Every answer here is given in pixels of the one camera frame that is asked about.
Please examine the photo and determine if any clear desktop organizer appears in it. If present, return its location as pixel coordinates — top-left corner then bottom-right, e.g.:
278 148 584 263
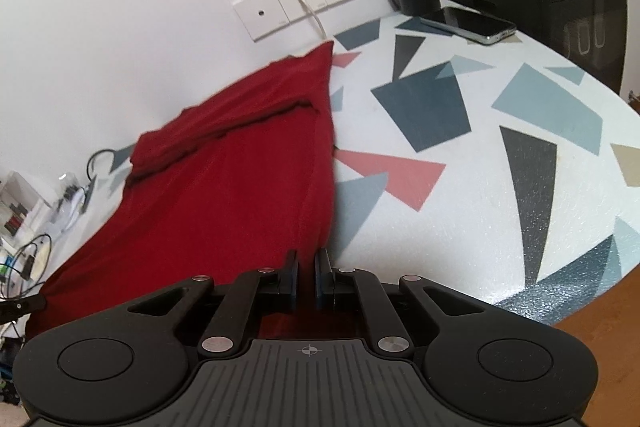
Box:
0 172 58 253

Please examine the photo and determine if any thin black cable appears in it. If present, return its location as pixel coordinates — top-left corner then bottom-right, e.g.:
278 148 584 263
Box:
84 149 133 188

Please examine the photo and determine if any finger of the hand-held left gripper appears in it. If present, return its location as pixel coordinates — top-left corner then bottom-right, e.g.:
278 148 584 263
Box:
0 296 47 324

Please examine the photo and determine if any white plugged cable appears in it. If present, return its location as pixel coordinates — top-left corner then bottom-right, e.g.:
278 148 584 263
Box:
295 0 334 44

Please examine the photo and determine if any black smartphone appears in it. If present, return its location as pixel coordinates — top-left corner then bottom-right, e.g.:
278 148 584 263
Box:
418 5 518 46

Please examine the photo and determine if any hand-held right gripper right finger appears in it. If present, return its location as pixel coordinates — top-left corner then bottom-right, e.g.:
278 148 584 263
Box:
313 248 483 355

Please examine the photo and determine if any dark red sweater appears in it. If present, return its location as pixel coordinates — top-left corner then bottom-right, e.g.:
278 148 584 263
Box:
25 41 337 340

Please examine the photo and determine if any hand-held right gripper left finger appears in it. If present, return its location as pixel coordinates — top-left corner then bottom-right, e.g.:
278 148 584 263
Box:
125 249 302 357

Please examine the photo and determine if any geometric patterned tablecloth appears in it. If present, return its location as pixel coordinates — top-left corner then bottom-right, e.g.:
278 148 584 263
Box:
82 0 640 328

